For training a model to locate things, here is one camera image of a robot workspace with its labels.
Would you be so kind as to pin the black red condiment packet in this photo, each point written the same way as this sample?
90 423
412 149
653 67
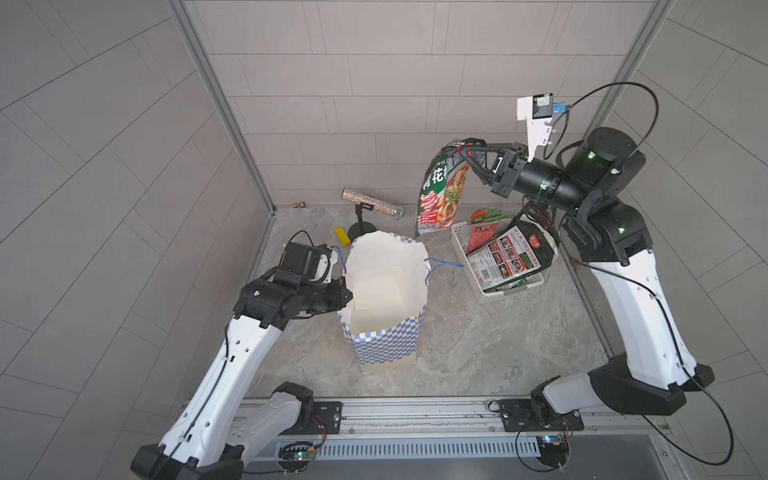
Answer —
518 251

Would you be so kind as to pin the white plastic basket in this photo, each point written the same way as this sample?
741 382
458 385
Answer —
460 236

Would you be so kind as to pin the aluminium rail frame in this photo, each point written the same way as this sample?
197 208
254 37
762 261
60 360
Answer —
442 428

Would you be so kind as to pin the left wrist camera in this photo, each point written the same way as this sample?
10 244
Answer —
306 264

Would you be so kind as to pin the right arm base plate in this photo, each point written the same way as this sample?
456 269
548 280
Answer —
533 415

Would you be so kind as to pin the yellow block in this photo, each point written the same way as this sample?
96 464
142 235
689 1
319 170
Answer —
343 236

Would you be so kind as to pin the right circuit board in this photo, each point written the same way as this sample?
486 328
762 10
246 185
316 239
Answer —
554 451

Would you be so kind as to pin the red green small packet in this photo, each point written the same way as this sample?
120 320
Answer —
485 223

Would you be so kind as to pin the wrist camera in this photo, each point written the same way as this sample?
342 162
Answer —
537 113
306 264

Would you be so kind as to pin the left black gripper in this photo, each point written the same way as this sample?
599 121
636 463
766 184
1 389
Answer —
330 294

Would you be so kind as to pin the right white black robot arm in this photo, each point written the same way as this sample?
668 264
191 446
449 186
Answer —
655 370

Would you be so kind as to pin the circuit board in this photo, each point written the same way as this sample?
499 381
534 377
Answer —
554 451
301 451

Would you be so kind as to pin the left circuit board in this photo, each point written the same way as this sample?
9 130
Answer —
301 451

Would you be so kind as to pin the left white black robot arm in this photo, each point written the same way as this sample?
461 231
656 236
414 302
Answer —
205 442

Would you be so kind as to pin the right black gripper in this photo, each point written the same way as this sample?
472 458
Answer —
505 170

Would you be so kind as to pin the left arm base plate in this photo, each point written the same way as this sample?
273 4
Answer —
325 416

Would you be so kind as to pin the glitter microphone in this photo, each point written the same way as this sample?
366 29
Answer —
371 203

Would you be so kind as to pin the black microphone stand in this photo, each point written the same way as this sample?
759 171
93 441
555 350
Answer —
361 227

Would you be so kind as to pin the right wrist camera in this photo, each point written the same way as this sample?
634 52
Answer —
537 113

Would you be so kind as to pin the blue checkered paper bag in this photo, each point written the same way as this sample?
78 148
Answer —
388 275

